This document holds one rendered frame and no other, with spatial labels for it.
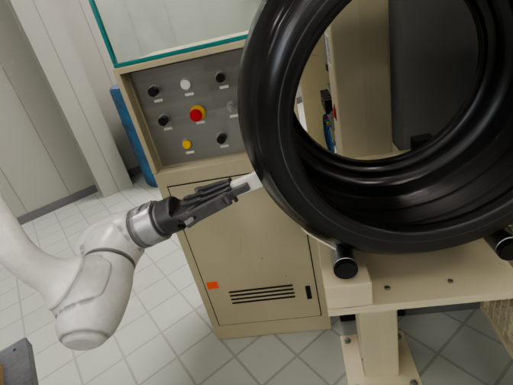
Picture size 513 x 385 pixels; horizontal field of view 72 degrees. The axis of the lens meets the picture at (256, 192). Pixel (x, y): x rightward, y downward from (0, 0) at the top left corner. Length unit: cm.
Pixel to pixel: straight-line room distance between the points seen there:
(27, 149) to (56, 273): 322
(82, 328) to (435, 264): 68
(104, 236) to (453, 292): 69
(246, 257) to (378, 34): 94
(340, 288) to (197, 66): 82
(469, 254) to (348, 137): 38
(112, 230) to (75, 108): 286
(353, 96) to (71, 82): 295
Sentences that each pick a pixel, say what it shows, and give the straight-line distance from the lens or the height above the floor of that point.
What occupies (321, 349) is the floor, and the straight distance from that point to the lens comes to 169.
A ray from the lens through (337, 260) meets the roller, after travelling 67.
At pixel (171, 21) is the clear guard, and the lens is 119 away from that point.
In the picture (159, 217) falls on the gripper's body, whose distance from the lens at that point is 72.
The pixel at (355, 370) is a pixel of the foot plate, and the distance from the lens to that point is 162.
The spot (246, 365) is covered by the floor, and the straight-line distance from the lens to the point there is 171.
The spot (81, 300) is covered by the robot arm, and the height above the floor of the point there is 99.
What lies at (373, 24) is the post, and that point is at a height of 126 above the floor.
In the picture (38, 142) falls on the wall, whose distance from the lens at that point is 386.
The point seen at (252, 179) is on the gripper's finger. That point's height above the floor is 107.
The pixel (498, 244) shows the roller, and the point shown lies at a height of 91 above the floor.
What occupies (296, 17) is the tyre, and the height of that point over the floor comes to 133.
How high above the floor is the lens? 136
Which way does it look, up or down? 28 degrees down
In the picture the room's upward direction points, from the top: 14 degrees counter-clockwise
